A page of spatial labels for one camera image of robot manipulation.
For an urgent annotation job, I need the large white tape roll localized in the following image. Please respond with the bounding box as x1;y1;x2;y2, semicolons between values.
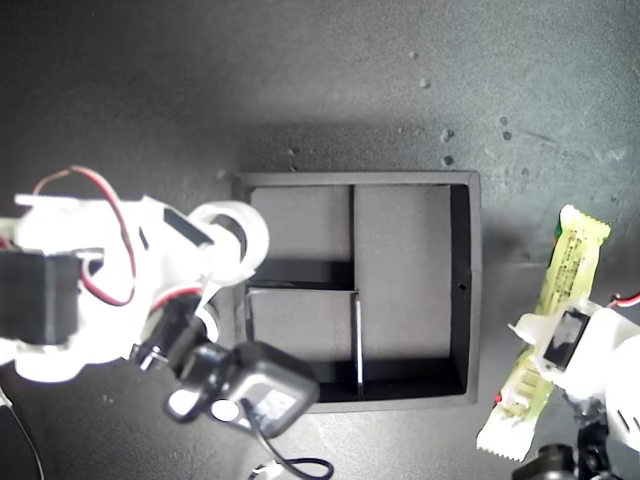
188;198;272;282

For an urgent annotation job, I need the black compartment tray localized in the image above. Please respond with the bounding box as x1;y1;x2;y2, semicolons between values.
232;170;482;414

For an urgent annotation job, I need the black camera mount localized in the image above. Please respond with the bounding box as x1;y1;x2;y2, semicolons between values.
130;293;236;396
569;395;615;480

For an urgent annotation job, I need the snack bar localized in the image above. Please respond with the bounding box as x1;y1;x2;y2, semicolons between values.
475;203;613;464

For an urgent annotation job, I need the small white tape roll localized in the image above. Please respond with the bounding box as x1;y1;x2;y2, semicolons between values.
195;298;223;345

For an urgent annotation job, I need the black camera cable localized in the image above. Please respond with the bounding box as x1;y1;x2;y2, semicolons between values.
239;397;336;480

